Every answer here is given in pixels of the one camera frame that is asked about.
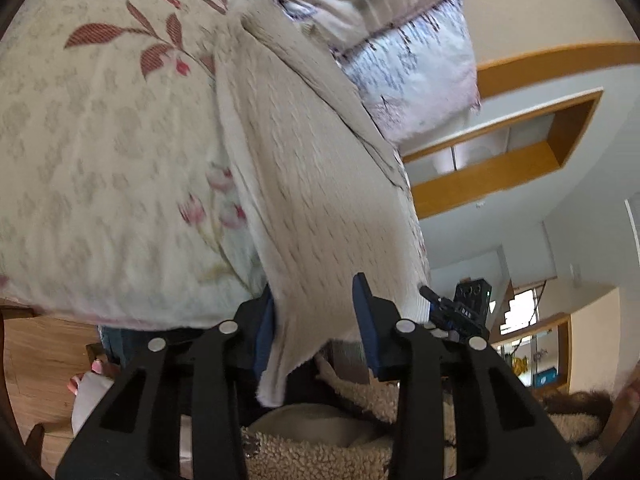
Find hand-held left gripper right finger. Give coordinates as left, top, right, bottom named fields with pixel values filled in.
left=352, top=273, right=584, bottom=480

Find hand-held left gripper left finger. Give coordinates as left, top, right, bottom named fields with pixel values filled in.
left=55, top=287, right=277, bottom=480

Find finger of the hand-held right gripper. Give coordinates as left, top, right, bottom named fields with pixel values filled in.
left=419, top=286, right=455, bottom=328

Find white knit sweater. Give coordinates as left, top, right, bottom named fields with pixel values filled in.
left=214, top=0, right=432, bottom=407

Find person's right forearm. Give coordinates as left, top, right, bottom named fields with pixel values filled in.
left=597, top=360, right=640, bottom=453

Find wooden framed window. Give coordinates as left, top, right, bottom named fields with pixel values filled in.
left=492, top=284, right=573, bottom=395

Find beige fleece jacket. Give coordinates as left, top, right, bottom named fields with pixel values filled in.
left=240, top=340, right=617, bottom=480

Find blue jeans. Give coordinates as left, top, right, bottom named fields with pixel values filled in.
left=97, top=325, right=166, bottom=368

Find floral bed quilt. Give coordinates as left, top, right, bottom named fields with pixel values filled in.
left=0, top=0, right=281, bottom=332

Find wooden ceiling trim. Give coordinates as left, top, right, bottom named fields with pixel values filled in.
left=475, top=41, right=640, bottom=101

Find purple printed pillow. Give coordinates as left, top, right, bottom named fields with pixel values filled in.
left=235, top=0, right=482, bottom=147

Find wooden door frame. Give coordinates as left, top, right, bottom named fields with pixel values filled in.
left=400, top=88, right=604, bottom=221

